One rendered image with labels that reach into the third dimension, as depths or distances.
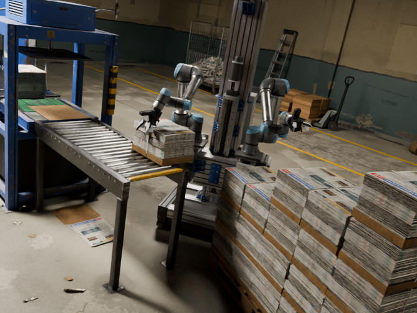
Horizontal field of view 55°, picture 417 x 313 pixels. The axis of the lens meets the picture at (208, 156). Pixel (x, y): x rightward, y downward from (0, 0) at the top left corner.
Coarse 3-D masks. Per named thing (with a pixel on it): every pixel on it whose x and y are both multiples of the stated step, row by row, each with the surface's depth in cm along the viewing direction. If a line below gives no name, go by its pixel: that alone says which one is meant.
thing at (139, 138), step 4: (136, 120) 294; (160, 120) 304; (164, 120) 306; (168, 120) 308; (136, 124) 293; (156, 124) 293; (160, 124) 295; (164, 124) 297; (172, 124) 301; (176, 124) 303; (136, 128) 294; (140, 128) 290; (144, 128) 286; (136, 132) 295; (140, 132) 291; (144, 132) 287; (136, 136) 296; (140, 136) 291; (144, 136) 288; (136, 140) 297; (140, 140) 293; (144, 140) 289; (136, 144) 297; (140, 144) 293; (144, 144) 290; (144, 148) 290
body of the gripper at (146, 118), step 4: (156, 108) 277; (156, 112) 281; (160, 112) 282; (148, 116) 278; (152, 116) 277; (156, 116) 281; (160, 116) 283; (148, 120) 276; (156, 120) 280; (152, 124) 280
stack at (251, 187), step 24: (240, 168) 293; (264, 168) 301; (240, 192) 272; (264, 192) 258; (240, 216) 272; (264, 216) 249; (216, 240) 304; (240, 240) 274; (264, 240) 248; (288, 240) 228; (312, 240) 210; (216, 264) 304; (240, 264) 274; (264, 264) 248; (288, 264) 227; (312, 264) 210; (240, 288) 273; (264, 288) 248; (288, 288) 228; (312, 288) 211; (288, 312) 228; (312, 312) 210
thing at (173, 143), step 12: (156, 132) 277; (168, 132) 278; (180, 132) 282; (192, 132) 289; (156, 144) 278; (168, 144) 275; (180, 144) 282; (192, 144) 291; (156, 156) 280; (168, 156) 278; (180, 156) 287
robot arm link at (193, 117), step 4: (192, 112) 338; (188, 116) 334; (192, 116) 331; (196, 116) 331; (200, 116) 334; (188, 120) 333; (192, 120) 332; (196, 120) 331; (200, 120) 332; (188, 124) 334; (192, 124) 333; (196, 124) 332; (200, 124) 334; (192, 128) 334; (196, 128) 333; (200, 128) 336
